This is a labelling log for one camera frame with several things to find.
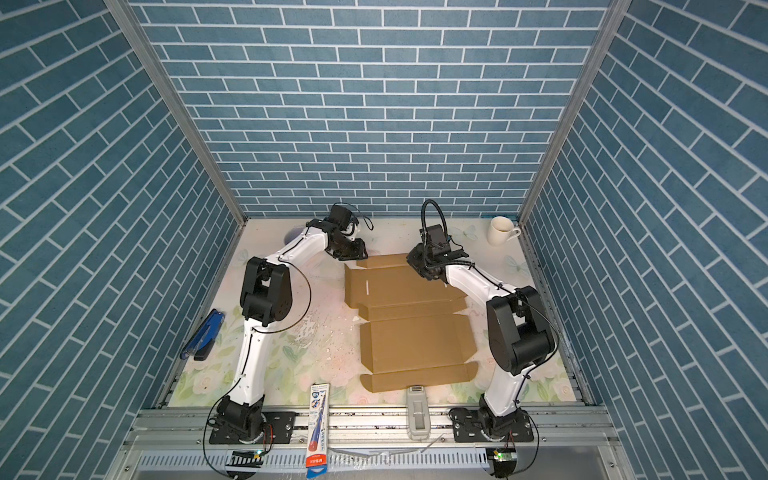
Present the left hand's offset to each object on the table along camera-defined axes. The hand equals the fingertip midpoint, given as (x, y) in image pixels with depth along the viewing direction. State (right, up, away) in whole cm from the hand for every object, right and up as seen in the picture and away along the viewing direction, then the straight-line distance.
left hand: (369, 256), depth 103 cm
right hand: (+14, -1, -10) cm, 17 cm away
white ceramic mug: (+47, +9, +3) cm, 48 cm away
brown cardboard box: (+15, -24, -11) cm, 31 cm away
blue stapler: (-47, -23, -16) cm, 55 cm away
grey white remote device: (+15, -39, -29) cm, 51 cm away
